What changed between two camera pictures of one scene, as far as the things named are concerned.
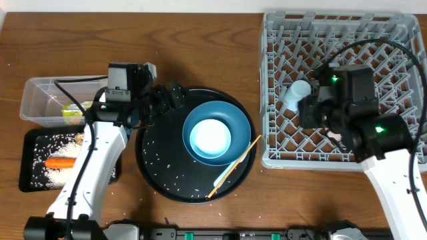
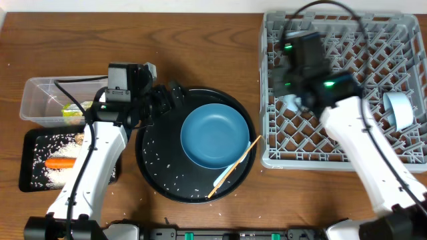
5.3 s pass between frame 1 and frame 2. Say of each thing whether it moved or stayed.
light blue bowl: moved
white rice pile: stayed
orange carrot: stayed
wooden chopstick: stayed
